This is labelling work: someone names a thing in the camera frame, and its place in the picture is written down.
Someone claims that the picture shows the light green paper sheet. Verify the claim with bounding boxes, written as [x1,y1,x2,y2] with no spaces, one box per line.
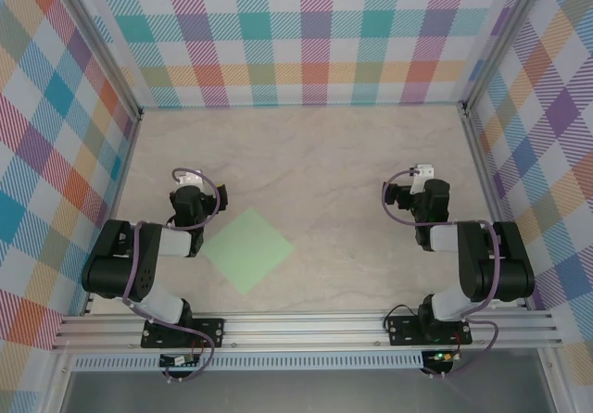
[202,206,296,295]

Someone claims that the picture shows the small black circuit board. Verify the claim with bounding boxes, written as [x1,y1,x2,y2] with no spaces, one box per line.
[158,353,200,368]

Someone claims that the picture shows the aluminium table side rail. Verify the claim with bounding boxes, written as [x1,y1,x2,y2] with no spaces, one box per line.
[458,102,534,312]

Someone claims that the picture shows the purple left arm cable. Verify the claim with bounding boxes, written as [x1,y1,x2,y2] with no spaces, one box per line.
[122,167,223,384]

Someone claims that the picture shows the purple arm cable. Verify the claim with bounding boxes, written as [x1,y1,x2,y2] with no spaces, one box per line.
[380,167,504,380]
[122,167,223,384]

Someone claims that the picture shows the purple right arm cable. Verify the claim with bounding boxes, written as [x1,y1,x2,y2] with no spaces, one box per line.
[380,167,504,380]

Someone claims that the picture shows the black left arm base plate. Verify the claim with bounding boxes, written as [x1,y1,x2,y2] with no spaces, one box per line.
[141,318,226,349]

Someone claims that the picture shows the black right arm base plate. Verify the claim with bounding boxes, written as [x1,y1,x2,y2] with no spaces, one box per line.
[386,315,473,347]

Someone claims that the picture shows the aluminium mounting rail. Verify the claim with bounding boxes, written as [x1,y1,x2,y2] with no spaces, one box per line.
[50,309,564,352]

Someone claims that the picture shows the aluminium frame post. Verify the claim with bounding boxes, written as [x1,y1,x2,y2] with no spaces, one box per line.
[45,0,145,120]
[461,0,552,118]

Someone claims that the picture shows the slotted grey cable duct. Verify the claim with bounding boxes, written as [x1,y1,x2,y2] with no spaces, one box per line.
[73,356,425,371]

